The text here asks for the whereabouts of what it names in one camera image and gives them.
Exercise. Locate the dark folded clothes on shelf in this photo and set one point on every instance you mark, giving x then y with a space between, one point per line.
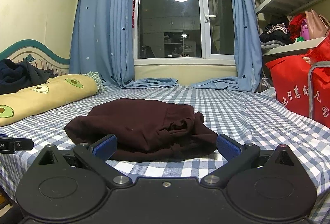
276 32

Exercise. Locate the pink handbag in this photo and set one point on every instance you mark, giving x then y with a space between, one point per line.
314 26

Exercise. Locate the white framed window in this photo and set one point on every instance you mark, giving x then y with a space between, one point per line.
183 32

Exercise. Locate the yellow avocado print pillow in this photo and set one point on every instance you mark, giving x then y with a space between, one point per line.
52 94

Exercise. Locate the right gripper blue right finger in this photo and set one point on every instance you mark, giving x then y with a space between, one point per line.
239 158

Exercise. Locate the maroon vintage print sweater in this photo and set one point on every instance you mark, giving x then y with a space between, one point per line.
146 130

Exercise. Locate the right blue star curtain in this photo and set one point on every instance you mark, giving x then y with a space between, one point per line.
247 52

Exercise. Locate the red fabric tote bag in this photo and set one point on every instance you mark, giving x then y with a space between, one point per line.
302 82

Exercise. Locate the blue white checkered bedsheet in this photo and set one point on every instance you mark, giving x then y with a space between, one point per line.
244 117

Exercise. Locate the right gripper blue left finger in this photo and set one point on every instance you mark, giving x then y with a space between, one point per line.
94 157

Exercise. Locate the dark navy clothes pile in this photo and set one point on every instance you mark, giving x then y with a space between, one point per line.
15 77

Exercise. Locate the left blue star curtain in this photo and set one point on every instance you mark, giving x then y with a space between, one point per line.
102 42

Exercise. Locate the teal cream headboard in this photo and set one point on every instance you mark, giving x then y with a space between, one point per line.
36 54

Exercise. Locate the red garment on shelf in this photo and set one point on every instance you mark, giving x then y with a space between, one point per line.
295 25

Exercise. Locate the blue star curtain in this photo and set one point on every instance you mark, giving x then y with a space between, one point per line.
247 52
102 42

